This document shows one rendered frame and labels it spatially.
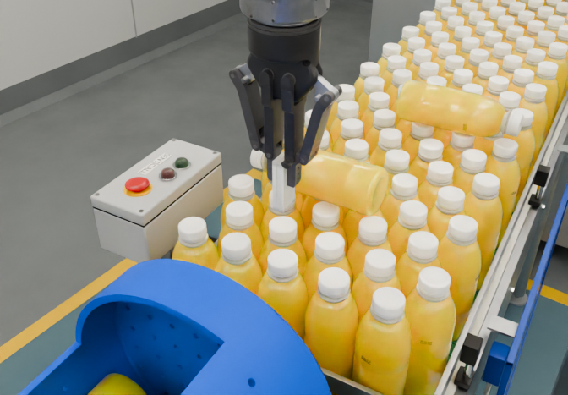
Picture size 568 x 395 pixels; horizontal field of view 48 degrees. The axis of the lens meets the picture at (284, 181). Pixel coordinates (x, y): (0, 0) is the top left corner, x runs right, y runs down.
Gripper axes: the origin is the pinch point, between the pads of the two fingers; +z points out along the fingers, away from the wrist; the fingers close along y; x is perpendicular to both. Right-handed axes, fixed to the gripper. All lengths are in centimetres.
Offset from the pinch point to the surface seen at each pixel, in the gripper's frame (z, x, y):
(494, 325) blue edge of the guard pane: 29.9, 20.7, 25.1
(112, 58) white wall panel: 117, 215, -248
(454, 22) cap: 13, 98, -8
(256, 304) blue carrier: -0.2, -18.9, 8.0
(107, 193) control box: 12.2, -0.1, -30.2
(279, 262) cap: 11.8, -1.1, 0.0
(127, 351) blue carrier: 16.6, -19.0, -10.4
